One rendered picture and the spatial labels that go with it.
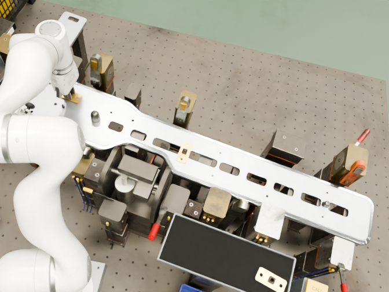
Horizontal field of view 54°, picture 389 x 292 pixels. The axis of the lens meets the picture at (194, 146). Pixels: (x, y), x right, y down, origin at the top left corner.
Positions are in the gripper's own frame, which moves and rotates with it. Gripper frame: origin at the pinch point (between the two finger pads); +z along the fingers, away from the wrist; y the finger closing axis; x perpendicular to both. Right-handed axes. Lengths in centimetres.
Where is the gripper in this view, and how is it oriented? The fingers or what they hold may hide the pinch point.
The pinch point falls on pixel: (68, 91)
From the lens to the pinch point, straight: 144.1
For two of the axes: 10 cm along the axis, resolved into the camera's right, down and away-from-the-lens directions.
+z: -1.3, 4.3, 8.9
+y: 3.2, -8.3, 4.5
